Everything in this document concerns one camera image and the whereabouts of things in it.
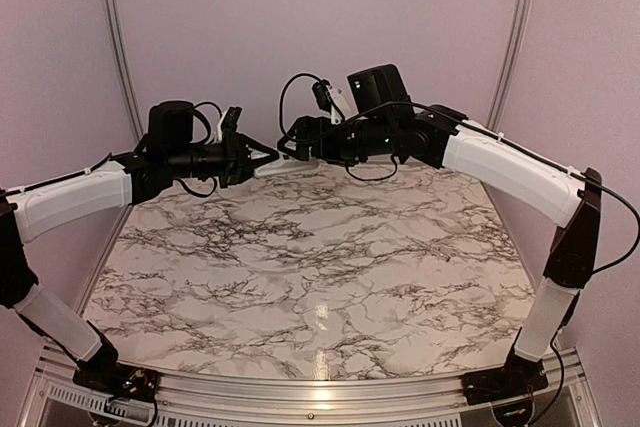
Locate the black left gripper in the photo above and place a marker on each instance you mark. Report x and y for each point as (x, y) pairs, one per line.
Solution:
(238, 157)

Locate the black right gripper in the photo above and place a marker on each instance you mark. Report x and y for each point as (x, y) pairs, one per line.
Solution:
(303, 127)

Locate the white remote control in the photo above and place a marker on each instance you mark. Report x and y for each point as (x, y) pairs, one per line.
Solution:
(284, 166)

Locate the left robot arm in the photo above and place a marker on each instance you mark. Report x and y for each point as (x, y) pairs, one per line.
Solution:
(180, 143)

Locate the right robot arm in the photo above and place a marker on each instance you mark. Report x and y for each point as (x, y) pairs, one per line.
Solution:
(387, 122)

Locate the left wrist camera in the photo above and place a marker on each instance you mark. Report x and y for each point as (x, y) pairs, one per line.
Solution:
(227, 122)

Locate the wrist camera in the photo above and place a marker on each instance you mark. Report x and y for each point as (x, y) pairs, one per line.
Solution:
(330, 99)
(227, 122)

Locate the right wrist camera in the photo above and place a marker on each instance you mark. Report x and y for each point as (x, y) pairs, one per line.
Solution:
(330, 99)

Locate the right aluminium frame post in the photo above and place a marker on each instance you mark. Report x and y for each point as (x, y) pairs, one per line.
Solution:
(513, 47)

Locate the aluminium frame post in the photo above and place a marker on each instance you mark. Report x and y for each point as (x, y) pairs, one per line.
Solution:
(513, 47)
(117, 40)

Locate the front aluminium rail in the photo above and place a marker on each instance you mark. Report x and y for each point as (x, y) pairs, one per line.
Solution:
(189, 399)

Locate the left aluminium frame post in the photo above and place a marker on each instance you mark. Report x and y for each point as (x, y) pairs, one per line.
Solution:
(117, 40)

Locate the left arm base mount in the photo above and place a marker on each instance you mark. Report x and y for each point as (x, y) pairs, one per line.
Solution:
(122, 381)

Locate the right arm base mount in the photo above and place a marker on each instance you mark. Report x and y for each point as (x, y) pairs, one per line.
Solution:
(498, 384)

